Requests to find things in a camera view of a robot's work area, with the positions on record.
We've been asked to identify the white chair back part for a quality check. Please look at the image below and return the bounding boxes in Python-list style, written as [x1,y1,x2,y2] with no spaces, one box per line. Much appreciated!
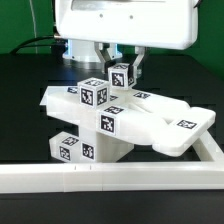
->
[46,87,216,157]

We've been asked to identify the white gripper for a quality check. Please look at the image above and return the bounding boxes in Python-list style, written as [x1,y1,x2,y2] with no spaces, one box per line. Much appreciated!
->
[55,0,195,78]

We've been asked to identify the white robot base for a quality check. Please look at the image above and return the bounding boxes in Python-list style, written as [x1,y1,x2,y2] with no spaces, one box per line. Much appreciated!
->
[62,39,124,70]

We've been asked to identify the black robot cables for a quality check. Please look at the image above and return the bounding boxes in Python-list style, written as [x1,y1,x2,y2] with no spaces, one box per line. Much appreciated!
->
[9,33,68,56]

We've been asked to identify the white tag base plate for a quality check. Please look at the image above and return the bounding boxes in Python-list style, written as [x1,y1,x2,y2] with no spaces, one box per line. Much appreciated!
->
[39,89,53,106]

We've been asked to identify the white L-shaped obstacle fence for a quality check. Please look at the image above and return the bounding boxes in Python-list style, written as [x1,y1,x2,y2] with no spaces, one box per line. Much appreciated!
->
[0,133,224,194]

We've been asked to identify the white chair seat part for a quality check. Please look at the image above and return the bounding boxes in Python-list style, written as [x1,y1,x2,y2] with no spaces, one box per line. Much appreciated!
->
[79,127,134,163]

